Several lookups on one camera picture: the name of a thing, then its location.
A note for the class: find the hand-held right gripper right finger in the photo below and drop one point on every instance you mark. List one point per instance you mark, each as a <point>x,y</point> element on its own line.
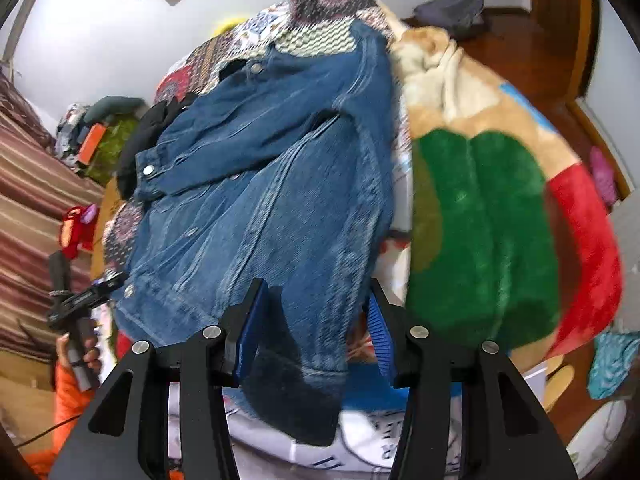
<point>380,340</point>

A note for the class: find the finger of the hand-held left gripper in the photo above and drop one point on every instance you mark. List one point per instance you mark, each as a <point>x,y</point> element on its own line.
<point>112,285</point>

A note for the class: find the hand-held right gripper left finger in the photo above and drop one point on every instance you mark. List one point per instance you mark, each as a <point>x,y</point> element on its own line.
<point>250,330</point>

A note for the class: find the blue denim jacket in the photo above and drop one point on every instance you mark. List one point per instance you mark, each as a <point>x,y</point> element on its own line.
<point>260,185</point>

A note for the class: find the pile of folded clothes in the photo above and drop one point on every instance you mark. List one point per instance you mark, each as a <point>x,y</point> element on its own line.
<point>67,127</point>

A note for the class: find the person's left hand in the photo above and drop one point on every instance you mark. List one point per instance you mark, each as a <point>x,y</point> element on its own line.
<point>92,355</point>

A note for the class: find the red plush toy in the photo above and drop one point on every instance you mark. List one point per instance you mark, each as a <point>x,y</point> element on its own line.
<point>75,232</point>

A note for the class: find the white printed sheet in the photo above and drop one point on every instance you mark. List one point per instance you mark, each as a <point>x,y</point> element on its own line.
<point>360,440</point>

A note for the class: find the striped red-brown curtain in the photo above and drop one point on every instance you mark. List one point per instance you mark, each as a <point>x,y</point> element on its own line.
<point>35,210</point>

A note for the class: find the green printed cloth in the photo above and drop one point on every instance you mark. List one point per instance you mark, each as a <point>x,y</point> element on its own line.
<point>115,150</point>

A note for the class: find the orange box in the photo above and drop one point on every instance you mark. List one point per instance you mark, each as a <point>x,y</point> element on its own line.
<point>92,142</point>

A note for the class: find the black garment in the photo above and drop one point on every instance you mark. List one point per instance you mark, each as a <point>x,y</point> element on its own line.
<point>145,135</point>

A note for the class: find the colourful fleece blanket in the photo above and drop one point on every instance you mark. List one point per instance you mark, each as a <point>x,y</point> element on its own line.
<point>485,220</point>

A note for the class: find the grey-green bundled garment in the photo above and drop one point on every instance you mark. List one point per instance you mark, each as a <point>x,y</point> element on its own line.
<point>115,106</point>

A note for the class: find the tan slipper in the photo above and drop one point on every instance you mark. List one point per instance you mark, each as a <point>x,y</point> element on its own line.
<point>557,382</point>

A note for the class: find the teal patterned cloth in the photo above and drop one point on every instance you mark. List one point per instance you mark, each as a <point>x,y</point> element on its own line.
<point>612,365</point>

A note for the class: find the white object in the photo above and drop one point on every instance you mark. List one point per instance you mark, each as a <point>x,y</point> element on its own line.
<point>597,435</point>

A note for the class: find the magenta cloth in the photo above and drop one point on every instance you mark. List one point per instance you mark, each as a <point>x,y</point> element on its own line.
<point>602,175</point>

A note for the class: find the yellow curved object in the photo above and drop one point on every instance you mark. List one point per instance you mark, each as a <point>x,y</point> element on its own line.
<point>227,25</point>

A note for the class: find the patchwork printed bedspread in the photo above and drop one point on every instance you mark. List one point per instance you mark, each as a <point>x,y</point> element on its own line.
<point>320,15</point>

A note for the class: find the grey backpack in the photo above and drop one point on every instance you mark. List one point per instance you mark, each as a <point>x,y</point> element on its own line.
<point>450,10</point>

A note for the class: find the white wardrobe sliding door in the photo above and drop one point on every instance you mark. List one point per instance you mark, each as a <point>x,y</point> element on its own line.
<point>620,60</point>

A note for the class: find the curtain rail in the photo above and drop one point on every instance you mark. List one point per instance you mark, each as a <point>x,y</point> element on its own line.
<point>25,15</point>

